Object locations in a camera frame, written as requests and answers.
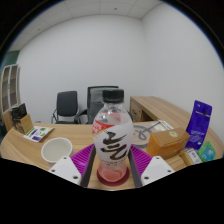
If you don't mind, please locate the black mesh office chair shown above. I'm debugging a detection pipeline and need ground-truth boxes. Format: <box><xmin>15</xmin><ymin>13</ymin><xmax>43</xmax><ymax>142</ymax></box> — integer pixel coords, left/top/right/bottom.
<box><xmin>74</xmin><ymin>85</ymin><xmax>134</xmax><ymax>125</ymax></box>

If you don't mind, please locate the flat round red coaster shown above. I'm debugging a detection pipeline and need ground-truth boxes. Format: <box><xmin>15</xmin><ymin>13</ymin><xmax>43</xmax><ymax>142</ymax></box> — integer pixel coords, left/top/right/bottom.
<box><xmin>96</xmin><ymin>166</ymin><xmax>130</xmax><ymax>187</ymax></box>

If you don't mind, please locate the wooden side desk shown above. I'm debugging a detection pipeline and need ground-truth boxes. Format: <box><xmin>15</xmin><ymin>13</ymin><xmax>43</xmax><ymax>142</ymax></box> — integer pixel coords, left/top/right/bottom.
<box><xmin>129</xmin><ymin>95</ymin><xmax>224</xmax><ymax>151</ymax></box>

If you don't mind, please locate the black box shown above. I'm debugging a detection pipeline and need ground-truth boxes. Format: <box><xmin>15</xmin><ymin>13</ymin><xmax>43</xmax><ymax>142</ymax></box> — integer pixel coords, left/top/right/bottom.
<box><xmin>9</xmin><ymin>103</ymin><xmax>28</xmax><ymax>126</ymax></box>

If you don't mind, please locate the wooden shelf cabinet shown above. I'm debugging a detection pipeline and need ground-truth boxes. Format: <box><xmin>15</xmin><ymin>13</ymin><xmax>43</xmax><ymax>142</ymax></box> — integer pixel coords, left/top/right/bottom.
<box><xmin>0</xmin><ymin>63</ymin><xmax>22</xmax><ymax>116</ymax></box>

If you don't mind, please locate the purple pouch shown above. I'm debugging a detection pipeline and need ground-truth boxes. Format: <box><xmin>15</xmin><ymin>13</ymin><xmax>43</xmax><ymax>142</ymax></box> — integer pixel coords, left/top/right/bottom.
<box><xmin>184</xmin><ymin>99</ymin><xmax>213</xmax><ymax>150</ymax></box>

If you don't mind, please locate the orange cardboard box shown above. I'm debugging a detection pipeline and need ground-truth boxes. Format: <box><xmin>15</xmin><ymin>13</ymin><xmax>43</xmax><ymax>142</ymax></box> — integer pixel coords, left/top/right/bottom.
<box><xmin>145</xmin><ymin>127</ymin><xmax>191</xmax><ymax>160</ymax></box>

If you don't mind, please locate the black padded office chair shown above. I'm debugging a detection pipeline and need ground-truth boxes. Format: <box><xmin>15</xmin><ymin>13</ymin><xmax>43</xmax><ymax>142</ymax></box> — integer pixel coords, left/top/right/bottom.
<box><xmin>51</xmin><ymin>90</ymin><xmax>80</xmax><ymax>125</ymax></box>

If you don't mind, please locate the grey backpack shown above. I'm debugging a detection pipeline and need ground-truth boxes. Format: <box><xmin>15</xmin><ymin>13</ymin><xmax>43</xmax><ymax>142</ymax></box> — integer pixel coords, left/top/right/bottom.
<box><xmin>89</xmin><ymin>88</ymin><xmax>108</xmax><ymax>124</ymax></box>

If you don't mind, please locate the white green purple leaflet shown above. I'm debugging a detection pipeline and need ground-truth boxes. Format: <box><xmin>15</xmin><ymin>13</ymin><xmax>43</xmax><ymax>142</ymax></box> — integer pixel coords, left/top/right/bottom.
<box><xmin>23</xmin><ymin>125</ymin><xmax>55</xmax><ymax>143</ymax></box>

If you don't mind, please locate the clear bottle with white label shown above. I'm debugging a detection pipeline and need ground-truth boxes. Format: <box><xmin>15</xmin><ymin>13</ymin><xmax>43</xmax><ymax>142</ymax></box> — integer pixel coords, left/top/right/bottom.
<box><xmin>92</xmin><ymin>88</ymin><xmax>135</xmax><ymax>184</ymax></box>

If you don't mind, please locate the brown printed carton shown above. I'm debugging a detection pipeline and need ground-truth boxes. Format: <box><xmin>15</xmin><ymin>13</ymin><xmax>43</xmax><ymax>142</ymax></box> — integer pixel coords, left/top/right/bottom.
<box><xmin>14</xmin><ymin>114</ymin><xmax>34</xmax><ymax>135</ymax></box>

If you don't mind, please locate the white paper with cable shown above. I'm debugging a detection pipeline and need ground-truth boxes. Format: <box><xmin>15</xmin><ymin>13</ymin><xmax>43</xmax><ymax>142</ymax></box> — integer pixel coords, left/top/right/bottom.
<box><xmin>133</xmin><ymin>119</ymin><xmax>174</xmax><ymax>149</ymax></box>

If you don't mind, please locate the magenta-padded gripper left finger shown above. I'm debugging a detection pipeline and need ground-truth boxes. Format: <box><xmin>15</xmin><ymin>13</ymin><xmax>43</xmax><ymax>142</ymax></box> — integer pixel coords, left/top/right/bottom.
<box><xmin>48</xmin><ymin>143</ymin><xmax>98</xmax><ymax>188</ymax></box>

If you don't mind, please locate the white speckled mug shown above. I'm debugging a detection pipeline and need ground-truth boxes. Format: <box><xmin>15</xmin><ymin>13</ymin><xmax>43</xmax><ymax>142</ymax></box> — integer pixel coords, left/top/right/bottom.
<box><xmin>40</xmin><ymin>137</ymin><xmax>74</xmax><ymax>164</ymax></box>

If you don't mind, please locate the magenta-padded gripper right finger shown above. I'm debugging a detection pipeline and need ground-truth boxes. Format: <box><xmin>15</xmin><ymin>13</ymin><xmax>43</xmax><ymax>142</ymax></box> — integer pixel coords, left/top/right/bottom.
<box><xmin>128</xmin><ymin>144</ymin><xmax>175</xmax><ymax>188</ymax></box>

